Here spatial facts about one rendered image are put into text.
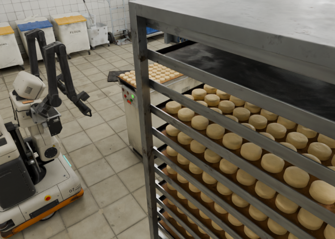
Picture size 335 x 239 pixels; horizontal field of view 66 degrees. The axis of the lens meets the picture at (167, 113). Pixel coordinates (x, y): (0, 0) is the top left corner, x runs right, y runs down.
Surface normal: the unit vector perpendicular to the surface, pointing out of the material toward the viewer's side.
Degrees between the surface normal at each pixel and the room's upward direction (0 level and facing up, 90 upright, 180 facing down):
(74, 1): 90
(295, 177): 0
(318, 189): 0
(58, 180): 0
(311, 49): 90
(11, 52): 92
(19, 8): 90
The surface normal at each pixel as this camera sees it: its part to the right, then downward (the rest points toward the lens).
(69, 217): -0.01, -0.83
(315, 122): -0.74, 0.38
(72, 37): 0.54, 0.48
